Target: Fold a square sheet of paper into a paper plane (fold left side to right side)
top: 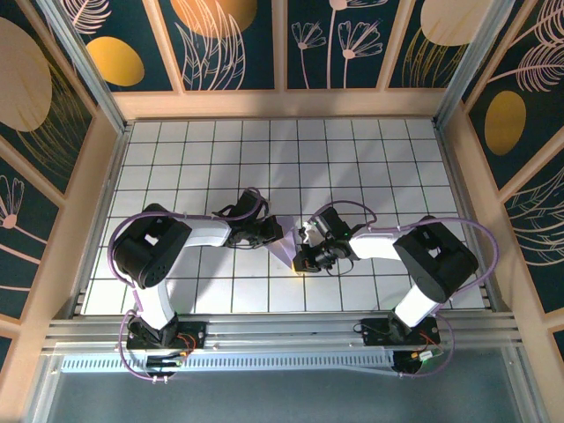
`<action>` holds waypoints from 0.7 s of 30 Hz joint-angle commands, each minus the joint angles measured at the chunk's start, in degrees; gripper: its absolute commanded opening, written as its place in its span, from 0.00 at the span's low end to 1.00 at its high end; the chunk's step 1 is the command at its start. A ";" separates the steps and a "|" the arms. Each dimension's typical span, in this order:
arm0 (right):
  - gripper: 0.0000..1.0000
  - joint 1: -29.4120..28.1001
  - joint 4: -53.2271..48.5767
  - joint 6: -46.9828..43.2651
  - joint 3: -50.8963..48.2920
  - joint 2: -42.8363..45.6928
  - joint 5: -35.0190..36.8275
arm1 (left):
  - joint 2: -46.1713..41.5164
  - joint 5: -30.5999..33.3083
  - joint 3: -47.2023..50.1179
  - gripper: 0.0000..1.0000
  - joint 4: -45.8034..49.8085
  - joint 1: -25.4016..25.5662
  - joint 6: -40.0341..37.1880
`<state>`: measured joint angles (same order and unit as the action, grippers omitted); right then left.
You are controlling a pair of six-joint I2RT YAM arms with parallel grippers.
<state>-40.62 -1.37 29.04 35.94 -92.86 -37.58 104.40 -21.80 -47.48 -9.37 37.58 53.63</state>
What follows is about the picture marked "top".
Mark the purple paper sheet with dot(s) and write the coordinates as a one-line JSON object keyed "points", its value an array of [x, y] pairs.
{"points": [[288, 242]]}

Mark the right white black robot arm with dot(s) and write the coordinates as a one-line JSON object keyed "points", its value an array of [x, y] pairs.
{"points": [[436, 260]]}

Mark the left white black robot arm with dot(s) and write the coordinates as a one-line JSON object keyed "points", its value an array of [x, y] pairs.
{"points": [[150, 247]]}

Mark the black connector box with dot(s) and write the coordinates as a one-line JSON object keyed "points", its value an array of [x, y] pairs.
{"points": [[165, 361]]}

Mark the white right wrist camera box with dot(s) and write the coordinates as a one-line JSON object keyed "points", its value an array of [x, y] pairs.
{"points": [[309, 233]]}

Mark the long aluminium mounting rail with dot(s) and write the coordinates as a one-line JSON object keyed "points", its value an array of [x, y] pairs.
{"points": [[282, 332]]}

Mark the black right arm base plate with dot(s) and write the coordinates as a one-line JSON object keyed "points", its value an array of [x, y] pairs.
{"points": [[374, 337]]}

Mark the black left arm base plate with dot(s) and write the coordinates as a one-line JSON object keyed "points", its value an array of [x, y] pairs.
{"points": [[196, 335]]}

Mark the aluminium side rail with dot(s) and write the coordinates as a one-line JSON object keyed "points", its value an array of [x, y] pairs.
{"points": [[100, 220], [466, 220]]}

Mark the wall panel orange circle leaves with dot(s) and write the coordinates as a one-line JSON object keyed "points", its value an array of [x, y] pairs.
{"points": [[211, 44]]}

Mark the wall panel with pink flowers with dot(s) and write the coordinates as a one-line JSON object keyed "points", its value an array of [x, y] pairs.
{"points": [[343, 44]]}

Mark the wall panel white leaf outlines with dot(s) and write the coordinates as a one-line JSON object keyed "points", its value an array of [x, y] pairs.
{"points": [[542, 238]]}

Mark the wall panel yellow oval feather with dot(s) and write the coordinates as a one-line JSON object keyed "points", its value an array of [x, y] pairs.
{"points": [[504, 123]]}

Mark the wall panel with yellow oval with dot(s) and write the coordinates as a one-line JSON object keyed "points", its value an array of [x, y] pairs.
{"points": [[114, 61]]}

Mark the aluminium corner post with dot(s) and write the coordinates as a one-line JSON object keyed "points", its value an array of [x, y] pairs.
{"points": [[87, 66], [470, 66]]}

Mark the wall panel single pink flower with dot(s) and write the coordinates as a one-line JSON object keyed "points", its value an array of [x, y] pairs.
{"points": [[22, 247]]}

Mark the small dark teal wall panel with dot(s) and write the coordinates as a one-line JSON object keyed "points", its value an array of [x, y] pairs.
{"points": [[558, 348], [4, 352]]}

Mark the wall panel cream circle yellow lines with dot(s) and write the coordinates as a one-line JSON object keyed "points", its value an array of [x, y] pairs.
{"points": [[440, 22]]}

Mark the wall panel large cream circle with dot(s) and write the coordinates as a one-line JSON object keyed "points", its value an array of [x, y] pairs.
{"points": [[26, 79]]}

